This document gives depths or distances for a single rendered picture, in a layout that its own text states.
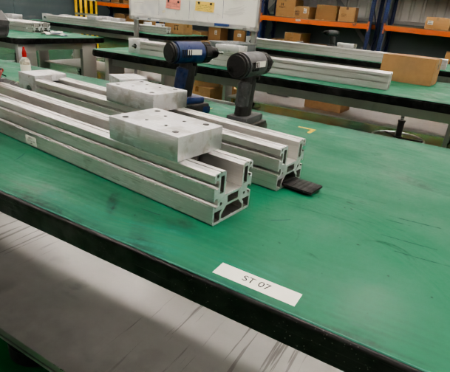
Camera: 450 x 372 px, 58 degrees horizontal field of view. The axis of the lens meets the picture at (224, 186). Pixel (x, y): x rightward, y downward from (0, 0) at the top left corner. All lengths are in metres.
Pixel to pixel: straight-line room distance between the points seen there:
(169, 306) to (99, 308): 0.21
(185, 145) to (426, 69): 2.21
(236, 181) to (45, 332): 0.82
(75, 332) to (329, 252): 0.87
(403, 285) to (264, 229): 0.21
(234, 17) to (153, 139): 3.39
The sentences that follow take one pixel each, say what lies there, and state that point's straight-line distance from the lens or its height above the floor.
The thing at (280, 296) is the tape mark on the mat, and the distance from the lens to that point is 0.50.
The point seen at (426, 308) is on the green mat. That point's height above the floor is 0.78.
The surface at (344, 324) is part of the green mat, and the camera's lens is 0.48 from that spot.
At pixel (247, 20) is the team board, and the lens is 3.93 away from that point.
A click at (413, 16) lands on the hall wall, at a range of 11.24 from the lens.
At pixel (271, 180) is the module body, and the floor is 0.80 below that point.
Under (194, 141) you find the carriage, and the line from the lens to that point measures 0.64.
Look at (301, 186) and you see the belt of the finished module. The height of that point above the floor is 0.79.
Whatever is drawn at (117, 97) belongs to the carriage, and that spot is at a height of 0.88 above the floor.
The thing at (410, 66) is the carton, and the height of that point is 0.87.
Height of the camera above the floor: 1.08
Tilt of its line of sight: 23 degrees down
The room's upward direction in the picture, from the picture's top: 5 degrees clockwise
